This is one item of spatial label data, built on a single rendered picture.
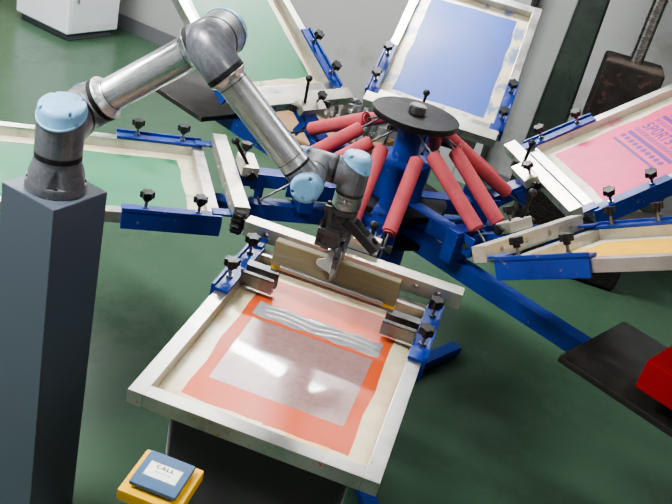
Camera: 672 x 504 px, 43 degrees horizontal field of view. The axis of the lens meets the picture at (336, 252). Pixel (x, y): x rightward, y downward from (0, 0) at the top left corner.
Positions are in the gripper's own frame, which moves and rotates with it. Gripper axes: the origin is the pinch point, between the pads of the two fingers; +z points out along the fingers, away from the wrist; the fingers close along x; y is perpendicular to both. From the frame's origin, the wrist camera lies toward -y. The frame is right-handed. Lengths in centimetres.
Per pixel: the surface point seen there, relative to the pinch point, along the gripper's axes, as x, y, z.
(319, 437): 49, -13, 13
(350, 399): 31.5, -16.2, 13.4
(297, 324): 9.0, 5.0, 13.2
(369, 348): 8.3, -15.3, 13.0
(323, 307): -4.2, 1.4, 13.5
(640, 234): -67, -82, -13
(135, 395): 60, 27, 11
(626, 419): -153, -128, 108
